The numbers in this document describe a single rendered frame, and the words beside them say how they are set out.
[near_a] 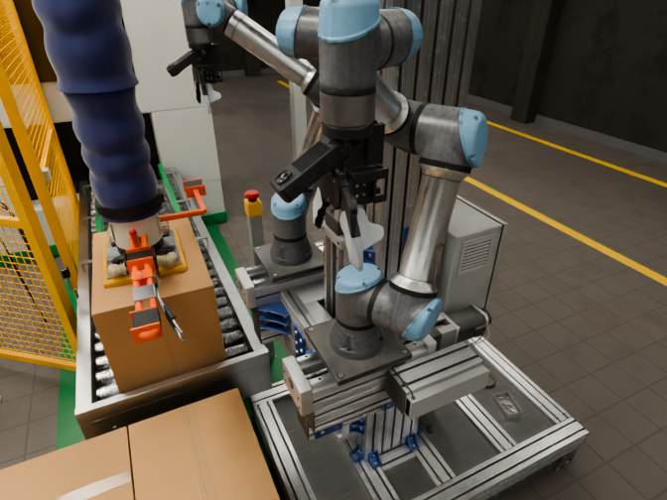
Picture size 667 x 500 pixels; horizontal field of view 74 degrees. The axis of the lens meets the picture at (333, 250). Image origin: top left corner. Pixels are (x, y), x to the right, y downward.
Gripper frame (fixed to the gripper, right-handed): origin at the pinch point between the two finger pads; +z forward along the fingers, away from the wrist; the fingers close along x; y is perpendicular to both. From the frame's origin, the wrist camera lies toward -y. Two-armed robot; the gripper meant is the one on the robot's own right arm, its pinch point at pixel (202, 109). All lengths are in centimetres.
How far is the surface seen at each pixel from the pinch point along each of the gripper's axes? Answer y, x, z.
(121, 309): -39, -18, 58
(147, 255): -28, -13, 42
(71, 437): -81, 22, 152
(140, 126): -20.0, 6.5, 4.9
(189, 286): -17, -16, 57
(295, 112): 131, 257, 74
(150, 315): -30, -48, 42
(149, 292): -29, -35, 42
